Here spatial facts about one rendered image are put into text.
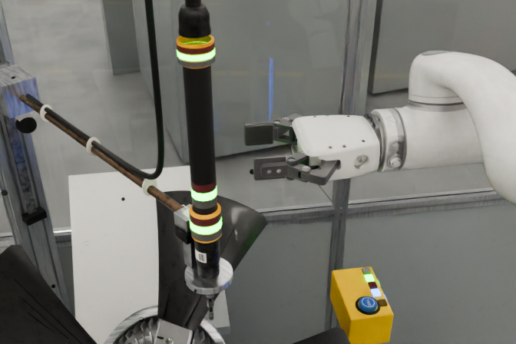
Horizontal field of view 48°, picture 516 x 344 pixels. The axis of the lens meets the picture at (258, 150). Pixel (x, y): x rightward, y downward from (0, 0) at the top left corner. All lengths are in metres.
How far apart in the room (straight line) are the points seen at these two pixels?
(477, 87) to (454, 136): 0.10
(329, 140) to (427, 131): 0.13
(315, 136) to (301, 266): 1.15
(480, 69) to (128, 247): 0.81
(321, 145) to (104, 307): 0.69
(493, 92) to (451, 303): 1.56
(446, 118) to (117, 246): 0.75
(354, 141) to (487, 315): 1.64
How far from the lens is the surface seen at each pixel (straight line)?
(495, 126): 0.69
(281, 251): 1.81
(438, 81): 0.75
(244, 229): 0.99
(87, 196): 1.28
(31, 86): 1.26
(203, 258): 0.83
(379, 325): 1.37
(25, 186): 1.47
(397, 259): 1.96
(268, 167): 0.71
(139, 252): 1.26
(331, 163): 0.72
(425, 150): 0.78
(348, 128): 0.76
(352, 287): 1.40
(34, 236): 1.56
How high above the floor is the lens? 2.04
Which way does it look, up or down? 31 degrees down
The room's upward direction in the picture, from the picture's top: straight up
